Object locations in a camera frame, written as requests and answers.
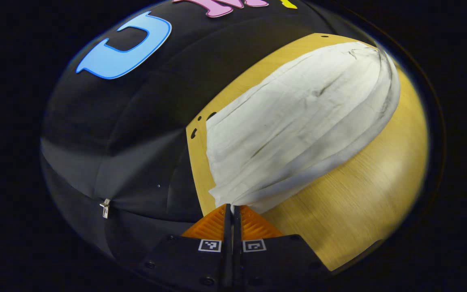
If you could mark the black backdrop cloth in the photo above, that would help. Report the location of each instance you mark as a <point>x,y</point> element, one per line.
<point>136,134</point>

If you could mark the silver binder clip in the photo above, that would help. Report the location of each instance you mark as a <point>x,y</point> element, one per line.
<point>105,207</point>

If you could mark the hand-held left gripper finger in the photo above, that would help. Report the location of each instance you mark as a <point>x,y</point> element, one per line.
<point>237,251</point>
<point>228,251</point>

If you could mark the white jeans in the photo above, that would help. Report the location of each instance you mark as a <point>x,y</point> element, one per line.
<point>298,113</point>

